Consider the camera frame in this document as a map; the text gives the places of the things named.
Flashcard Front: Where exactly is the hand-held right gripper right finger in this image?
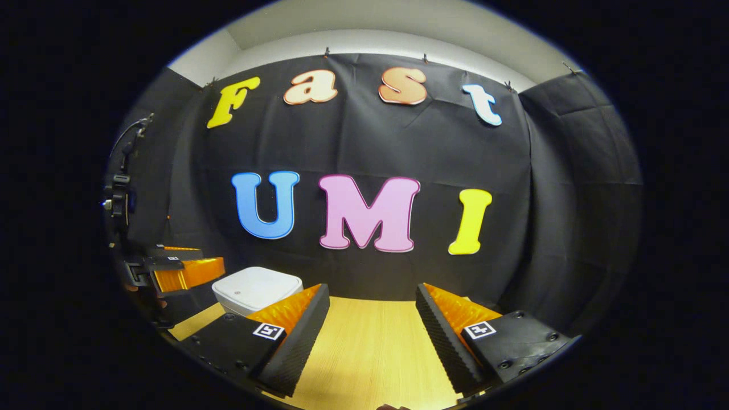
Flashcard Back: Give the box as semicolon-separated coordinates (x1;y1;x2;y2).
415;282;573;396

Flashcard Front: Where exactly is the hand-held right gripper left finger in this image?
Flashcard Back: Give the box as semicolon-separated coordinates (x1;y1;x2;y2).
181;283;331;398

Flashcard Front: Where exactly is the white desktop garbage bin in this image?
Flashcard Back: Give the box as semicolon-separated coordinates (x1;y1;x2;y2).
212;266;304;317

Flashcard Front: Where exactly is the wooden desktop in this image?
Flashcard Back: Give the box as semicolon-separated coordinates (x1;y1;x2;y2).
168;296;490;410

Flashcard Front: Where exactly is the black backdrop cloth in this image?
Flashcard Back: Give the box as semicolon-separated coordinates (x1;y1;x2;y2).
105;54;644;342

